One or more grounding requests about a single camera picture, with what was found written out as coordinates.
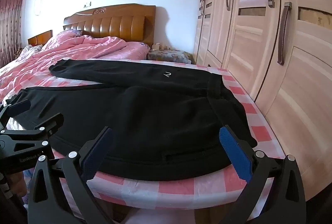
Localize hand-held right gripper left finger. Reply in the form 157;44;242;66
27;126;115;224

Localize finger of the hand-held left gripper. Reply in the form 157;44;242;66
0;100;31;123
0;113;64;152

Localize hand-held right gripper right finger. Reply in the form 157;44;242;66
218;125;307;224

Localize black pants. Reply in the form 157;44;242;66
5;59;258;181

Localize pink checkered bed sheet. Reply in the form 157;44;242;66
0;58;288;217

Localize red patterned curtain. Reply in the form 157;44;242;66
0;0;26;68

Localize pink quilt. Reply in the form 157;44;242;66
0;30;149;105

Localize floral pillow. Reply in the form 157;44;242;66
63;29;84;38

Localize light wooden wardrobe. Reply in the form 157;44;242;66
193;0;332;202

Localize nightstand with floral cover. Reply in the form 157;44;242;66
147;49;194;64

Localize wooden padded headboard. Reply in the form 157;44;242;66
63;4;156;49

